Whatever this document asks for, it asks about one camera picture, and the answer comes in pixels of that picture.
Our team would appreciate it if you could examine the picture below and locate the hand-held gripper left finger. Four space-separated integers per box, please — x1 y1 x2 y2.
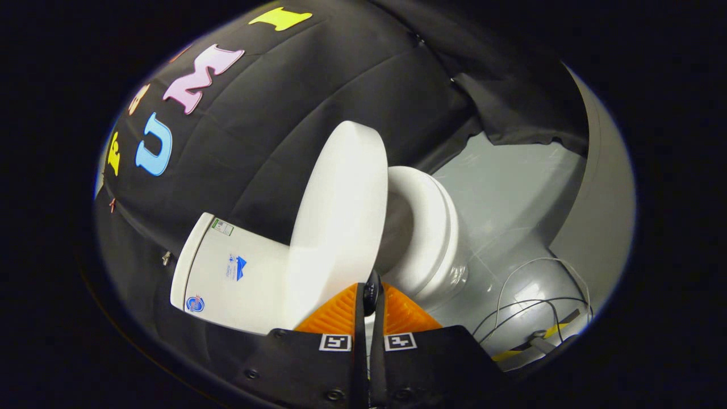
239 282 370 409

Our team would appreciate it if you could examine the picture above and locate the black backdrop cloth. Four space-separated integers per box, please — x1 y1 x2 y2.
94 0 590 367

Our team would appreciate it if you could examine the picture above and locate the white toilet lid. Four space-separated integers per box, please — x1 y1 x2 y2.
283 120 390 333

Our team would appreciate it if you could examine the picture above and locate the grey side panel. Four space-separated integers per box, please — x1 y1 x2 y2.
547 61 637 320

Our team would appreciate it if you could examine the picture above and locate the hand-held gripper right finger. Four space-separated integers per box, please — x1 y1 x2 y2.
369 282 507 409

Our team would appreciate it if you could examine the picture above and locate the thin white cable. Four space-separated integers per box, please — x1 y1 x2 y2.
494 257 592 333

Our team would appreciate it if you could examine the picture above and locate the white toilet tank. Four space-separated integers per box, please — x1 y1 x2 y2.
170 212 297 336

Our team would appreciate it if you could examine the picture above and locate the white toilet bowl with seat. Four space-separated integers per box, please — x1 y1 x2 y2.
374 166 470 305

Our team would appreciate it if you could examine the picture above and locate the yellow black floor tape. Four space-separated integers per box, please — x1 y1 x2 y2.
490 308 583 364

